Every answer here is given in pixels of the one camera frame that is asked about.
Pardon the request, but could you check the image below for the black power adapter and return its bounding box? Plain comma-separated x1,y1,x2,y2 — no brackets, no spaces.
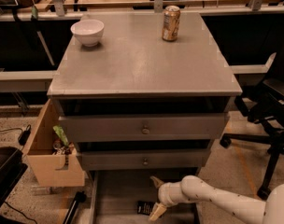
18,125,31,146

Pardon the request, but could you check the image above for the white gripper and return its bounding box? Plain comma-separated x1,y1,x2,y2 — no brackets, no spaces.
149,176,183,221

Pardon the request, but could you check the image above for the black stand leg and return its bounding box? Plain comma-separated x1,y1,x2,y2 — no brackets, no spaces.
63,191,87,224

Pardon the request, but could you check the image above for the black bin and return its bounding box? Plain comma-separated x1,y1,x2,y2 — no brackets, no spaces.
0,147,27,207

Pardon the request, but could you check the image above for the grey open bottom drawer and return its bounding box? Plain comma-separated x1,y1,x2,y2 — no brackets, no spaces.
89,169,203,224

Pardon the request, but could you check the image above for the grey drawer cabinet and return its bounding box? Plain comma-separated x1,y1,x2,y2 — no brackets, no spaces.
47,11,243,224

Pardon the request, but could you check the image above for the green snack packet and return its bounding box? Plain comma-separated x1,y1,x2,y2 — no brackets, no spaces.
53,125,69,147

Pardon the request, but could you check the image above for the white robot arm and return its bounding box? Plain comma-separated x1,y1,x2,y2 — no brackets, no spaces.
149,175,284,224

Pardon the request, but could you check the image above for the grey upper drawer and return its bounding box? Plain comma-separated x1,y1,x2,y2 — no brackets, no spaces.
59,113,229,143

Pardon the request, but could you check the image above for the white ceramic bowl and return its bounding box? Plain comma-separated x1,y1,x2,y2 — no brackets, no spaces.
70,20,105,47

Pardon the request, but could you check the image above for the black rxbar chocolate wrapper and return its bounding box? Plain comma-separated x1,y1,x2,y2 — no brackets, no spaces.
137,201,154,216

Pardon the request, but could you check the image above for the cardboard box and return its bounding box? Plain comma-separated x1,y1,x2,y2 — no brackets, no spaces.
24,100,85,187

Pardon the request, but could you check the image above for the gold soda can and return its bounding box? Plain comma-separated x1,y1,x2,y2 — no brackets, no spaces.
162,6,180,41

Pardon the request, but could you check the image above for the black office chair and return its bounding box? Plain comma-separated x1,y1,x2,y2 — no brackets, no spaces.
219,3,284,201

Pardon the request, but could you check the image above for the grey middle drawer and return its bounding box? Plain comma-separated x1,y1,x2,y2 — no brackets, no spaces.
78,149,210,171

